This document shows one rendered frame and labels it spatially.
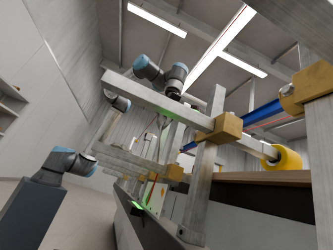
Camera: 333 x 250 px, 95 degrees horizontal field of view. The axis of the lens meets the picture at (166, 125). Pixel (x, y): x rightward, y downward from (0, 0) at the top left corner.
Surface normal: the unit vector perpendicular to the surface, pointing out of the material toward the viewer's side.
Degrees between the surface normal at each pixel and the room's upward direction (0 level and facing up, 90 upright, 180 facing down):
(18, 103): 90
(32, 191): 90
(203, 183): 90
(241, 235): 90
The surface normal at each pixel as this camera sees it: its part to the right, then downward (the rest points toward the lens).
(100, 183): 0.29, -0.32
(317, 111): -0.90, -0.39
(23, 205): 0.70, -0.10
